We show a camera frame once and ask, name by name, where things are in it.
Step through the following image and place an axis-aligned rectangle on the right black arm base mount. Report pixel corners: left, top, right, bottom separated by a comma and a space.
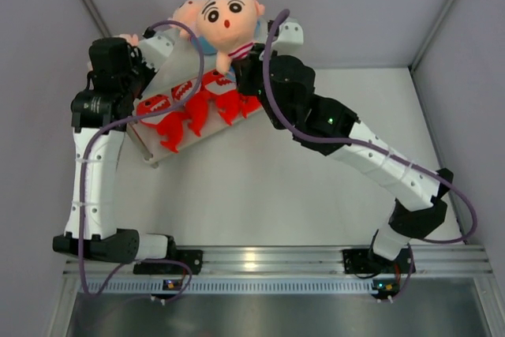
342, 248, 415, 279

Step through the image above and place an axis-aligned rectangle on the slotted cable duct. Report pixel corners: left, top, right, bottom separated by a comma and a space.
88, 277, 379, 294

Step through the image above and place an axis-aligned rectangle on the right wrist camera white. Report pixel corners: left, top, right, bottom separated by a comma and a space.
272, 17, 304, 51

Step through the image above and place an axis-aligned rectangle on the aluminium front rail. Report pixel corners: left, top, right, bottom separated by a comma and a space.
62, 245, 493, 279

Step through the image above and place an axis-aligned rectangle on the red shark plush purple fin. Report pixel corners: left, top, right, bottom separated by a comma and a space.
136, 94, 189, 153

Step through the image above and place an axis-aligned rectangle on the red shark plush toy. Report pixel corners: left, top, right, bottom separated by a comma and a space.
202, 69, 241, 125
171, 78, 210, 137

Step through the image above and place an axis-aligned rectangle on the white two-tier wooden shelf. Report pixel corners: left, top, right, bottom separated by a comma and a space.
127, 38, 263, 167

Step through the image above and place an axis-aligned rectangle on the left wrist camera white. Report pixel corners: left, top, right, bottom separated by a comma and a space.
138, 28, 179, 72

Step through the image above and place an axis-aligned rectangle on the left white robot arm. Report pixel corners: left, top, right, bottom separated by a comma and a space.
52, 37, 178, 274

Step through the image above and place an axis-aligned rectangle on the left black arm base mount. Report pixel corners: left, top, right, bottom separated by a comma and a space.
133, 249, 204, 275

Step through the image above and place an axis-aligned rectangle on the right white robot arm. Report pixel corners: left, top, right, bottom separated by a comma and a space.
232, 43, 454, 271

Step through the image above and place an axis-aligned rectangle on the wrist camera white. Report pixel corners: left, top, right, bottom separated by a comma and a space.
138, 28, 179, 72
272, 17, 304, 51

